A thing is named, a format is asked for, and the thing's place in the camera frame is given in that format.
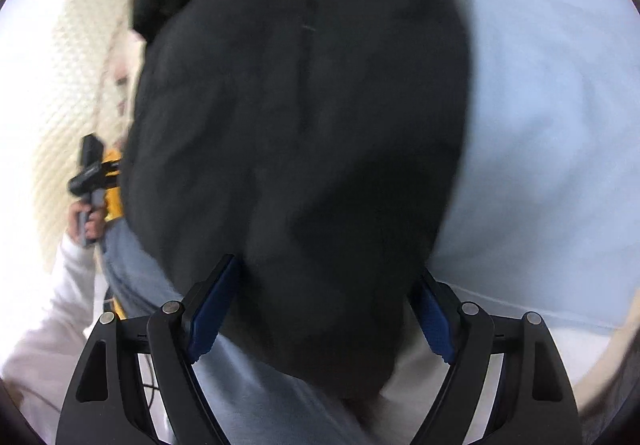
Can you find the patchwork bedsheet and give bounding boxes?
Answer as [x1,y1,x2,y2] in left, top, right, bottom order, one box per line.
[385,0,639,432]

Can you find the black puffer jacket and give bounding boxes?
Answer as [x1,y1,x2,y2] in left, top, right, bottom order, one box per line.
[122,0,477,403]

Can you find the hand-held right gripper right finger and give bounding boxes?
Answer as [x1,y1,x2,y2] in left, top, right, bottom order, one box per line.
[409,269,584,445]

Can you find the person's blue jeans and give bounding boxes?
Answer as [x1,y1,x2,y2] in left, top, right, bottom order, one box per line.
[100,220,373,445]

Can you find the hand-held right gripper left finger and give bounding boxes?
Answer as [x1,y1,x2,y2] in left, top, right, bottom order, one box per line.
[55,253,242,445]

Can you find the cream quilted headboard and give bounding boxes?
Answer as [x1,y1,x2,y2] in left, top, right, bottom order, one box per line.
[27,0,147,271]

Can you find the person's left hand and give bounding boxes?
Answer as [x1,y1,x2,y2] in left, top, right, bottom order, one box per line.
[69,199,105,248]

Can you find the person's left forearm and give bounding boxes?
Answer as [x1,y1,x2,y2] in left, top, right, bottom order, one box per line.
[0,239,110,428]

